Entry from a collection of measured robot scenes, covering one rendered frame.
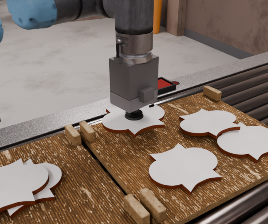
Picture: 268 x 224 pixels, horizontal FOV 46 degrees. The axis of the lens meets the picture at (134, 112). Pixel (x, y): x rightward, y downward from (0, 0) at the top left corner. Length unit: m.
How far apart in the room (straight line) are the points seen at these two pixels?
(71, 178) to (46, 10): 0.31
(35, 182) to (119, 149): 0.20
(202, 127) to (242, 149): 0.10
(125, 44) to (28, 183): 0.31
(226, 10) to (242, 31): 0.37
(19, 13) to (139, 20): 0.21
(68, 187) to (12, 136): 0.27
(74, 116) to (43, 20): 0.37
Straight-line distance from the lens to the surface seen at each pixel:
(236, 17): 4.19
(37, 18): 0.55
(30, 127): 0.85
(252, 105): 0.98
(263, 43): 3.92
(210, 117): 0.80
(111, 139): 0.73
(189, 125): 0.76
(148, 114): 0.72
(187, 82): 1.08
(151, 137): 0.73
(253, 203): 0.64
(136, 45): 0.61
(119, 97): 0.66
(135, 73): 0.62
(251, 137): 0.76
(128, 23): 0.60
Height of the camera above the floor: 1.34
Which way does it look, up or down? 29 degrees down
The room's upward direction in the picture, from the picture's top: straight up
